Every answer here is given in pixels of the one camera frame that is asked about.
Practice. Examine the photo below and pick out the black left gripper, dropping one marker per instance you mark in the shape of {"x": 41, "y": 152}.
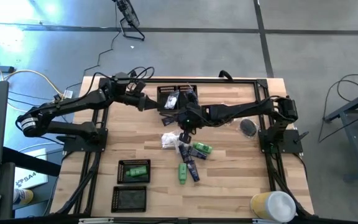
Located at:
{"x": 142, "y": 103}

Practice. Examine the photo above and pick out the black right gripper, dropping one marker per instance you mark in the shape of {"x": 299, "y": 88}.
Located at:
{"x": 189, "y": 119}

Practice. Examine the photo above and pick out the green Pert shampoo bottle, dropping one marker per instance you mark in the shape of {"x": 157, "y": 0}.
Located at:
{"x": 182, "y": 173}
{"x": 203, "y": 147}
{"x": 137, "y": 170}

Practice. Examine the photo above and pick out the black rectangular package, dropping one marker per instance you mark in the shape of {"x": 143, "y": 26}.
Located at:
{"x": 167, "y": 120}

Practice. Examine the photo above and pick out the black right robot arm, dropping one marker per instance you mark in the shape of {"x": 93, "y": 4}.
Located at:
{"x": 244, "y": 109}

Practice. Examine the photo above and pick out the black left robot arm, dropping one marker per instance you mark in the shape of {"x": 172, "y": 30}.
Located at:
{"x": 73, "y": 102}

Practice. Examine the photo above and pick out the black item in clear bag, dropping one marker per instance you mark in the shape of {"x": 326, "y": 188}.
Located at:
{"x": 183, "y": 153}

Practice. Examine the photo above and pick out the black plastic slotted basket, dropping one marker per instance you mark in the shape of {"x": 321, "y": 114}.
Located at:
{"x": 162, "y": 90}
{"x": 182, "y": 88}
{"x": 129, "y": 199}
{"x": 120, "y": 171}

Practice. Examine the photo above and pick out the dark blue toiletry tube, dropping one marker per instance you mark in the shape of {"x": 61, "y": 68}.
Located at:
{"x": 193, "y": 171}
{"x": 197, "y": 153}

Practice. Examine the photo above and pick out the small white adapter box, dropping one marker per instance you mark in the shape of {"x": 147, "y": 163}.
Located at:
{"x": 68, "y": 93}

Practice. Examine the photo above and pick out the black floor fan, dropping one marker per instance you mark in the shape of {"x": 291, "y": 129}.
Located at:
{"x": 129, "y": 15}

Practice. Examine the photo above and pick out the yellow container with white lid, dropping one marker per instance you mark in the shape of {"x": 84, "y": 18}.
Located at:
{"x": 273, "y": 205}

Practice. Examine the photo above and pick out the black desk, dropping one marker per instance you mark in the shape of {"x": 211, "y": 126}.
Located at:
{"x": 33, "y": 161}

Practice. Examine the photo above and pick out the white cardboard box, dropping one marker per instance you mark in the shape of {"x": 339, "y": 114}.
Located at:
{"x": 30, "y": 179}

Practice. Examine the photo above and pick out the yellow and white can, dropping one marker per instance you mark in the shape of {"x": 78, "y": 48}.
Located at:
{"x": 23, "y": 196}

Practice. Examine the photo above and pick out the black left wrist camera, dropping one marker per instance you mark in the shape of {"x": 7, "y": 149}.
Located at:
{"x": 140, "y": 87}

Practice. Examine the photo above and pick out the black aluminium table frame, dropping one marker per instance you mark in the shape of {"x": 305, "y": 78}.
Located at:
{"x": 228, "y": 81}

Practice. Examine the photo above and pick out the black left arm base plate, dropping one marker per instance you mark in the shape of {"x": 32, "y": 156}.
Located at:
{"x": 82, "y": 142}

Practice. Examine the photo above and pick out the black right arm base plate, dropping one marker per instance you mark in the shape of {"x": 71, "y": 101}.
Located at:
{"x": 286, "y": 141}

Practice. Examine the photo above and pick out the grey metal table frame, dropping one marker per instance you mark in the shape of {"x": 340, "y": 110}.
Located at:
{"x": 353, "y": 124}

